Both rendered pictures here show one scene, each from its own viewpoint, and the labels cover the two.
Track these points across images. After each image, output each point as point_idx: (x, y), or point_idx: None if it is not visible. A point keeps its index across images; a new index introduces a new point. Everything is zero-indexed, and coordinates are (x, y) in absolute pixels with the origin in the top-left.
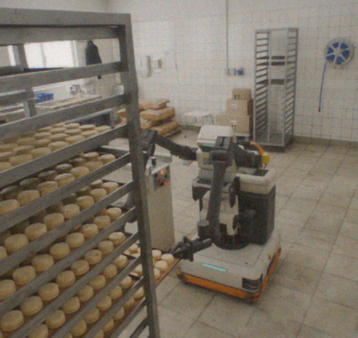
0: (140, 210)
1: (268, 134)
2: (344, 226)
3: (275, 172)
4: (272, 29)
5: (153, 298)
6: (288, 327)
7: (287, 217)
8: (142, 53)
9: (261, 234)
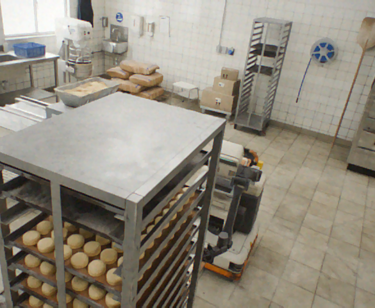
0: (200, 243)
1: (249, 117)
2: (306, 217)
3: (265, 177)
4: (270, 22)
5: (193, 298)
6: (261, 303)
7: (261, 203)
8: (136, 13)
9: (247, 226)
